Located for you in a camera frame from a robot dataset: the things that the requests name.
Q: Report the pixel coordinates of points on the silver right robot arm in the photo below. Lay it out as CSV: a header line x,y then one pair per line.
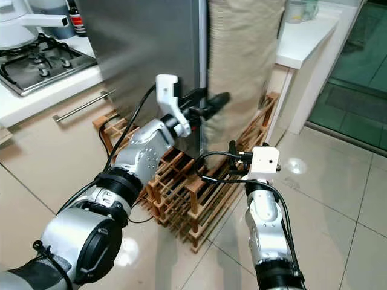
x,y
266,229

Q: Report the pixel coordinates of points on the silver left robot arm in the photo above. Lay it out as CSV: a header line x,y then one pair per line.
x,y
145,151

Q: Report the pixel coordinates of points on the beige hanging towel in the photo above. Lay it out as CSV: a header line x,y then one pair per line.
x,y
242,60

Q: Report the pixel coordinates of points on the wooden wine rack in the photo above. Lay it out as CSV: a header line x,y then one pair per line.
x,y
181,193

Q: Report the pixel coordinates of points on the pale glass mug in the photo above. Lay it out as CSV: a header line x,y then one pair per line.
x,y
295,10
311,7

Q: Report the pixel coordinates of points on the wooden cutting board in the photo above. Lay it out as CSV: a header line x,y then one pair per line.
x,y
5,136

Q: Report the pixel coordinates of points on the dark bottle red label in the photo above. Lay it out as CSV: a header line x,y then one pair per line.
x,y
76,23

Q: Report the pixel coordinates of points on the steel gas stove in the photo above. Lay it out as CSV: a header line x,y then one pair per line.
x,y
42,66

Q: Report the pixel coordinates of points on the beige kitchen cabinet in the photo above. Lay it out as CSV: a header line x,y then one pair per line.
x,y
36,181

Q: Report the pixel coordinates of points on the grey metal pot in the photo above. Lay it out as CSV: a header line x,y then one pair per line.
x,y
48,5

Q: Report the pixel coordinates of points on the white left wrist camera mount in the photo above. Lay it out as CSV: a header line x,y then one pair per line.
x,y
168,93

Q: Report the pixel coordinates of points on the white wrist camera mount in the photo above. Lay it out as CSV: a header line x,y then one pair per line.
x,y
168,93
265,162

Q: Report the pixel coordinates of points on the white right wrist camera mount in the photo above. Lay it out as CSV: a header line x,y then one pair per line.
x,y
265,162

